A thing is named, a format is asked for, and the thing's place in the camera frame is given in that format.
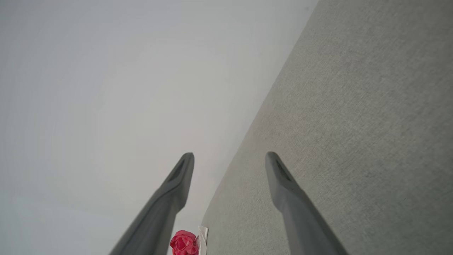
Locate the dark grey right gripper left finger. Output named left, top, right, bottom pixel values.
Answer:
left=108, top=153, right=195, bottom=255

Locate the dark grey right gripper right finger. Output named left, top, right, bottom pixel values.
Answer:
left=265, top=152, right=349, bottom=255

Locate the white cloth corner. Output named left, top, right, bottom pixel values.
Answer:
left=170, top=226, right=208, bottom=255

